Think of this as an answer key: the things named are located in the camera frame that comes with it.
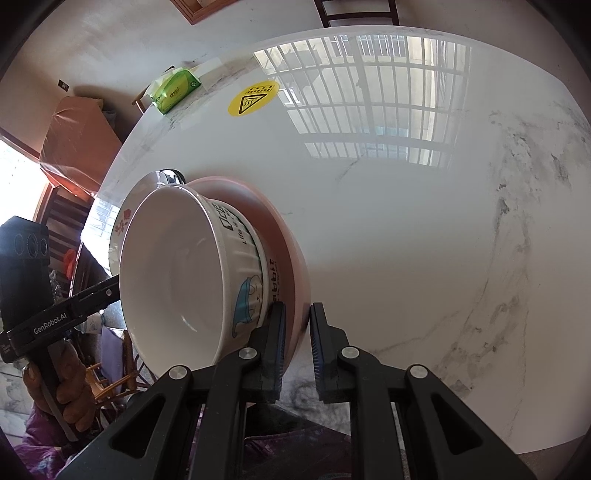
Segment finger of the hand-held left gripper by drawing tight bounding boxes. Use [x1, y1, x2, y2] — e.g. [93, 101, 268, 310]
[74, 274, 122, 320]

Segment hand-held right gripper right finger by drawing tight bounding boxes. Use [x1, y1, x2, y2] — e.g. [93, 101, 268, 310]
[309, 304, 537, 480]

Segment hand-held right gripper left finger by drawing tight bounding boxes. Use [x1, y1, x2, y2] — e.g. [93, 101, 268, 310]
[55, 302, 287, 480]

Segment white plate with pink rose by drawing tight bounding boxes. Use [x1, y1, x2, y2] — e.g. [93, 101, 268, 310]
[107, 172, 162, 278]

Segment white bowl with teal band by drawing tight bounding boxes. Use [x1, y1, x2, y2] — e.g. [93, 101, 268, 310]
[119, 185, 278, 370]

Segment large pink bowl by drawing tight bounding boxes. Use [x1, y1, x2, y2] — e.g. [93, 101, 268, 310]
[185, 176, 313, 377]

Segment person's left forearm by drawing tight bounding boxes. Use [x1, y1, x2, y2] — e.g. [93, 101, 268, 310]
[18, 406, 88, 480]

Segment person's left hand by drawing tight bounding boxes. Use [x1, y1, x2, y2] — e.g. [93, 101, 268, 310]
[22, 342, 95, 432]

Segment yellow wooden chair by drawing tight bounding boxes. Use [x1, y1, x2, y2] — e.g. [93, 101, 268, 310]
[85, 360, 139, 402]

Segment barred bright window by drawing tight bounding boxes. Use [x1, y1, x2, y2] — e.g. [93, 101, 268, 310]
[0, 127, 51, 232]

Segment wrapped brown box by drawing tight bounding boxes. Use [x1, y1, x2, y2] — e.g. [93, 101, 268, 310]
[38, 95, 123, 188]

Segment light wooden chair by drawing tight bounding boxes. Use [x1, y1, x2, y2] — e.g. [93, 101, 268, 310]
[132, 88, 155, 114]

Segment green tissue pack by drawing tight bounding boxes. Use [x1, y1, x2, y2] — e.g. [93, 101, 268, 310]
[150, 67, 202, 115]

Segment yellow round sticker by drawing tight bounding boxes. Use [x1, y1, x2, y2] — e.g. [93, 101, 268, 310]
[228, 79, 279, 117]

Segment wooden framed window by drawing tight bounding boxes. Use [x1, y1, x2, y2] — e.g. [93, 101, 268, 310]
[170, 0, 232, 25]

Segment dark wooden chair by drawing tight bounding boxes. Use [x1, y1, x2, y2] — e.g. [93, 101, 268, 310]
[314, 0, 400, 27]

